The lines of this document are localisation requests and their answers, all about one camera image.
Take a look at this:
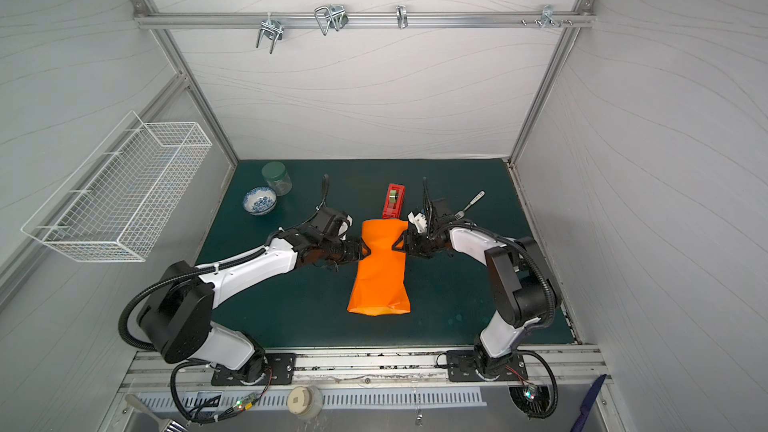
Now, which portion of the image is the metal bracket clamp right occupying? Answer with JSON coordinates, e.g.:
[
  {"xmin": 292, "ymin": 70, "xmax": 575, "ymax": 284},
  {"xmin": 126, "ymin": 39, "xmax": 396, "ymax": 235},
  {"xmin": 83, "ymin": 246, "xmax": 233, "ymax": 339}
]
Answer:
[{"xmin": 520, "ymin": 5, "xmax": 573, "ymax": 29}]

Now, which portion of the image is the orange wrapping paper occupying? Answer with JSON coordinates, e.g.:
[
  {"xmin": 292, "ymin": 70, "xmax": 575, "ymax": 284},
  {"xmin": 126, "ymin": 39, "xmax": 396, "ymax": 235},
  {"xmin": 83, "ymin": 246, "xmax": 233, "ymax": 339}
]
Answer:
[{"xmin": 347, "ymin": 219, "xmax": 411, "ymax": 316}]

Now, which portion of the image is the metal ring clamp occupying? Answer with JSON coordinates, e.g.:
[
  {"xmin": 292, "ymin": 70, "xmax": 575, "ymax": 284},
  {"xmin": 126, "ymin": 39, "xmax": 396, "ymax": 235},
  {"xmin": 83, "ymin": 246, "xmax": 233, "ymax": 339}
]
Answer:
[{"xmin": 395, "ymin": 5, "xmax": 408, "ymax": 30}]

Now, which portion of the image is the blue handled tool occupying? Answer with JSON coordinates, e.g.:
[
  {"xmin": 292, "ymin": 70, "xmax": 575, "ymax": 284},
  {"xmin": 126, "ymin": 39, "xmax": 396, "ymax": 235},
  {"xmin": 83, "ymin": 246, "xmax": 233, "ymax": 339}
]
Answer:
[{"xmin": 570, "ymin": 374, "xmax": 607, "ymax": 432}]

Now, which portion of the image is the metal u-bolt clamp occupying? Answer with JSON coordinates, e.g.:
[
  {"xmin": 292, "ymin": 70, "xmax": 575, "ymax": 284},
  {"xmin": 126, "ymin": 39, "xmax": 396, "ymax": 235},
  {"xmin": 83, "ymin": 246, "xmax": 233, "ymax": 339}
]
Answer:
[
  {"xmin": 314, "ymin": 4, "xmax": 349, "ymax": 36},
  {"xmin": 255, "ymin": 16, "xmax": 284, "ymax": 54}
]

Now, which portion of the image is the red tape dispenser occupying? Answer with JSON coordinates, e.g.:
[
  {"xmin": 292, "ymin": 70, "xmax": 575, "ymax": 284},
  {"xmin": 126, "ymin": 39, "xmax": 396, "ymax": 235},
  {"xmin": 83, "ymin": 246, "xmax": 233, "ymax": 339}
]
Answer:
[{"xmin": 382, "ymin": 183, "xmax": 405, "ymax": 219}]

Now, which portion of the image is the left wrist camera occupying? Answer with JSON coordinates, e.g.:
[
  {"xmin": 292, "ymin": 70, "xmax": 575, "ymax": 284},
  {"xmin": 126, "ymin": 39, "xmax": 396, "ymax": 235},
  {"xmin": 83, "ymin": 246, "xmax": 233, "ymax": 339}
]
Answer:
[{"xmin": 312, "ymin": 206, "xmax": 353, "ymax": 238}]

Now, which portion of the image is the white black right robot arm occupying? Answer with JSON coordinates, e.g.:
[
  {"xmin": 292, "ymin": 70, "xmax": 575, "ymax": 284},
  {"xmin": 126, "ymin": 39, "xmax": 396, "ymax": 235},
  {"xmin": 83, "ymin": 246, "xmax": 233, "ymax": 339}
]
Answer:
[{"xmin": 391, "ymin": 224, "xmax": 562, "ymax": 380}]

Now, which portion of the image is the round white puck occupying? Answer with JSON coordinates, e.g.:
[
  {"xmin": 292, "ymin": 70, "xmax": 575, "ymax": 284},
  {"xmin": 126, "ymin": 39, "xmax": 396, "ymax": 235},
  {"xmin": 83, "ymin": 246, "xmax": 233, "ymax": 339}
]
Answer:
[{"xmin": 286, "ymin": 386, "xmax": 324, "ymax": 421}]

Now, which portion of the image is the green lidded glass jar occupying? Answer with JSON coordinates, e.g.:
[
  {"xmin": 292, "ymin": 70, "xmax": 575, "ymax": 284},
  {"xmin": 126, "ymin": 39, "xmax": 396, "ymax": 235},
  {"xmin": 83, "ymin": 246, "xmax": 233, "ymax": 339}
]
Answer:
[{"xmin": 261, "ymin": 161, "xmax": 293, "ymax": 196}]

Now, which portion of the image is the aluminium cross rail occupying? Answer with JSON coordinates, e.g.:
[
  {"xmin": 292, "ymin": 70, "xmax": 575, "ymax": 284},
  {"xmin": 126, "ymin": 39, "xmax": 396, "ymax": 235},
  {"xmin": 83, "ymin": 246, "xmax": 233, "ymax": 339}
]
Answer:
[{"xmin": 134, "ymin": 9, "xmax": 597, "ymax": 30}]

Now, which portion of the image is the white wire basket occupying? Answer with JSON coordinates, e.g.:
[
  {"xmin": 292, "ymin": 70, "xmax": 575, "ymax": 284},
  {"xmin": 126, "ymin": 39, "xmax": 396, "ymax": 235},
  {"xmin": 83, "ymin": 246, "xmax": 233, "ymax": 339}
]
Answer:
[{"xmin": 21, "ymin": 111, "xmax": 212, "ymax": 263}]

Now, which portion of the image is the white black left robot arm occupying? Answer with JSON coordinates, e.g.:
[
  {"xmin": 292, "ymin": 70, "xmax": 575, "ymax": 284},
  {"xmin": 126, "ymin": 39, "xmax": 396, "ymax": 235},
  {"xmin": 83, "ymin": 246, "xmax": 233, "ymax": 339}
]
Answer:
[{"xmin": 118, "ymin": 228, "xmax": 371, "ymax": 384}]

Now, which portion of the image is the fork with white handle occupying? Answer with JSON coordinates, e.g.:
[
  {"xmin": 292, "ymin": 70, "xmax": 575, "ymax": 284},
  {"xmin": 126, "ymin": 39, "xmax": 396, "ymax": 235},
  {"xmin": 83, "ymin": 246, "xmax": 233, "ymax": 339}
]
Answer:
[{"xmin": 454, "ymin": 190, "xmax": 485, "ymax": 220}]

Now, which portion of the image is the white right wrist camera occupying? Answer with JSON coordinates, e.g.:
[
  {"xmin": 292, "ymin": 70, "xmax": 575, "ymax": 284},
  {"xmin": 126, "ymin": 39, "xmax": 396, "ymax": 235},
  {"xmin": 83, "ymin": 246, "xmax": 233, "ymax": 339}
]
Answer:
[{"xmin": 407, "ymin": 211, "xmax": 429, "ymax": 235}]

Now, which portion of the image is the metal u-bolt clamp left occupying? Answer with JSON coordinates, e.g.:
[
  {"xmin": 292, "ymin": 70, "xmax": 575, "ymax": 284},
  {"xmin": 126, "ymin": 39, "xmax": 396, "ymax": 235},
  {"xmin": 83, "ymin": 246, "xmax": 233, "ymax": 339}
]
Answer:
[{"xmin": 255, "ymin": 16, "xmax": 284, "ymax": 54}]

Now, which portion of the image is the metal u-bolt clamp middle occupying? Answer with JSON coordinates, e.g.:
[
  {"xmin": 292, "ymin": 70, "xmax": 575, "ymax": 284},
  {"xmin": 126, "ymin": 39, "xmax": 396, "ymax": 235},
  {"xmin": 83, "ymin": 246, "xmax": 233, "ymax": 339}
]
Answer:
[{"xmin": 314, "ymin": 4, "xmax": 349, "ymax": 36}]

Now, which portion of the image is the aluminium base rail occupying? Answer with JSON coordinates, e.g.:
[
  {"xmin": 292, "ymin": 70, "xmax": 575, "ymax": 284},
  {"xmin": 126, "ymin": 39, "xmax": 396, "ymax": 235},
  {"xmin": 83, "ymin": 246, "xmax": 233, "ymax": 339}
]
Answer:
[{"xmin": 118, "ymin": 344, "xmax": 613, "ymax": 392}]

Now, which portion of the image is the blue white ceramic bowl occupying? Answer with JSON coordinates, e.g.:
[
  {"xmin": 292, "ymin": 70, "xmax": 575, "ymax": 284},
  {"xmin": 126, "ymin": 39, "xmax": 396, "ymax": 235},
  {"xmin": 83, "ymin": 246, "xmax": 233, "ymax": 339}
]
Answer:
[{"xmin": 242, "ymin": 186, "xmax": 277, "ymax": 216}]

